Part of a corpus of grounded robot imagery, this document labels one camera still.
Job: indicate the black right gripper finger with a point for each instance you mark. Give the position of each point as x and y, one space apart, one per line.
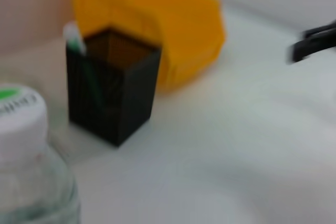
320 30
304 51

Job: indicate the green pen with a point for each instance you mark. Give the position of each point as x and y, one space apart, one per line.
74 40

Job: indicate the clear green-label water bottle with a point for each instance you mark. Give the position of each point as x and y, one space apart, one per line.
23 155

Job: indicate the black mesh pen holder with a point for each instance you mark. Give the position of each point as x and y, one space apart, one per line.
113 98

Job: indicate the yellow plastic bin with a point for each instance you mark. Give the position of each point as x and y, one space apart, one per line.
183 37

